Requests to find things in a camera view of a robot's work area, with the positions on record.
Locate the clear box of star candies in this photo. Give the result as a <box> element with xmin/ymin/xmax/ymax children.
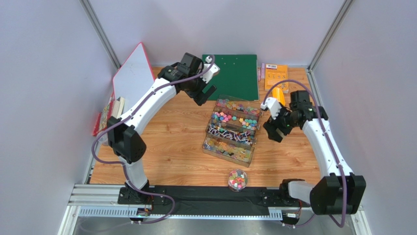
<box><xmin>210</xmin><ymin>106</ymin><xmax>259</xmax><ymax>130</ymax></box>

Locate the yellow plastic scoop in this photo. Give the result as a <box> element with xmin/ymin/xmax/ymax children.
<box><xmin>272</xmin><ymin>87</ymin><xmax>286</xmax><ymax>106</ymax></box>

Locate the clear box of gummy candies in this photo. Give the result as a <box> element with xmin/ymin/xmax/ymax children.
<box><xmin>216</xmin><ymin>94</ymin><xmax>261</xmax><ymax>117</ymax></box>

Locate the clear round jar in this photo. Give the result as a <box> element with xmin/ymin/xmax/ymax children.
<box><xmin>228</xmin><ymin>169</ymin><xmax>248</xmax><ymax>192</ymax></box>

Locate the clear box of lollipops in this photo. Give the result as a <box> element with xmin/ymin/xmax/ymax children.
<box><xmin>206</xmin><ymin>122</ymin><xmax>256</xmax><ymax>146</ymax></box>

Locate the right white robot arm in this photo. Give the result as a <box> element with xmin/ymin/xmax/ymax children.
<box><xmin>261</xmin><ymin>91</ymin><xmax>367</xmax><ymax>215</ymax></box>

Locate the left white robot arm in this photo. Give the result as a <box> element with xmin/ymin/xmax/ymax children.
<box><xmin>106</xmin><ymin>53</ymin><xmax>220</xmax><ymax>193</ymax></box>

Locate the green cutting mat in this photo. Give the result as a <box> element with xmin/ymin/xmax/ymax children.
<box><xmin>208</xmin><ymin>54</ymin><xmax>259</xmax><ymax>101</ymax></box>

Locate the pink marker pen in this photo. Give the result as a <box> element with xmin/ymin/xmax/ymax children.
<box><xmin>257</xmin><ymin>63</ymin><xmax>266</xmax><ymax>81</ymax></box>

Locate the red framed whiteboard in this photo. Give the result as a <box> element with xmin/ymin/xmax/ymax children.
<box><xmin>113</xmin><ymin>42</ymin><xmax>154</xmax><ymax>110</ymax></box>

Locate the stack of books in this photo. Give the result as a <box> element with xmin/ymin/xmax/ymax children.
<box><xmin>93</xmin><ymin>96</ymin><xmax>125</xmax><ymax>137</ymax></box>

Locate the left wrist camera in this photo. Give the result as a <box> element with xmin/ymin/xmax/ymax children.
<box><xmin>201</xmin><ymin>55</ymin><xmax>220</xmax><ymax>84</ymax></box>

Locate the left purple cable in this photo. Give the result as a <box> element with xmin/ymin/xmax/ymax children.
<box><xmin>90</xmin><ymin>54</ymin><xmax>216</xmax><ymax>226</ymax></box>

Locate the purple cable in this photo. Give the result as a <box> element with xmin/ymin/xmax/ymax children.
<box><xmin>90</xmin><ymin>54</ymin><xmax>216</xmax><ymax>226</ymax></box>
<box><xmin>262</xmin><ymin>79</ymin><xmax>348</xmax><ymax>228</ymax></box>

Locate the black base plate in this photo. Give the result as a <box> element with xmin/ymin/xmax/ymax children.
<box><xmin>117</xmin><ymin>186</ymin><xmax>309</xmax><ymax>216</ymax></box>

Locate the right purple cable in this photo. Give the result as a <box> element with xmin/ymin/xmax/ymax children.
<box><xmin>262</xmin><ymin>79</ymin><xmax>348</xmax><ymax>228</ymax></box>

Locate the aluminium rail frame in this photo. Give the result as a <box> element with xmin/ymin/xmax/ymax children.
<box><xmin>58</xmin><ymin>184</ymin><xmax>372</xmax><ymax>235</ymax></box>

